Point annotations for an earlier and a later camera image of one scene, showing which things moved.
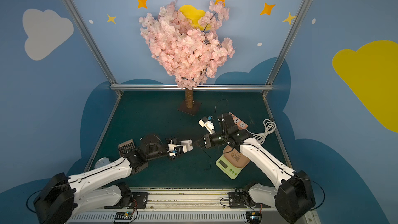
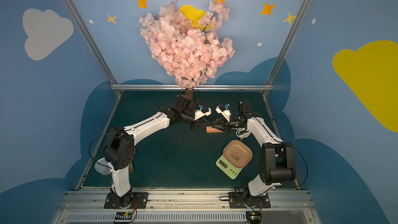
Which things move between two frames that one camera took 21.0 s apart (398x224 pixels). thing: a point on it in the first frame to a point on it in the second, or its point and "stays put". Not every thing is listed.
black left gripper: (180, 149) to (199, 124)
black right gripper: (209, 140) to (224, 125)
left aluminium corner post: (87, 31) stays put
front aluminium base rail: (187, 206) stays put
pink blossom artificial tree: (189, 52) stays put
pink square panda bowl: (234, 158) stays put
